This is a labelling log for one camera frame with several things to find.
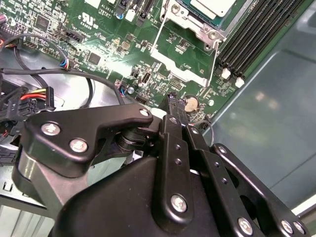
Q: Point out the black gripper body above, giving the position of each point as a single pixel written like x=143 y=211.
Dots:
x=111 y=205

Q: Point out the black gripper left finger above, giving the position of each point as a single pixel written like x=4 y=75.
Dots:
x=103 y=118

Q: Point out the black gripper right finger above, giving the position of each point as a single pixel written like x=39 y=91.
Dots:
x=211 y=158

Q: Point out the metal socket cover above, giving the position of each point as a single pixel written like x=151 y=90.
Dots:
x=164 y=61

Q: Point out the CPU with silver top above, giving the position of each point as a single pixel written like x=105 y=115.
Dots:
x=212 y=6

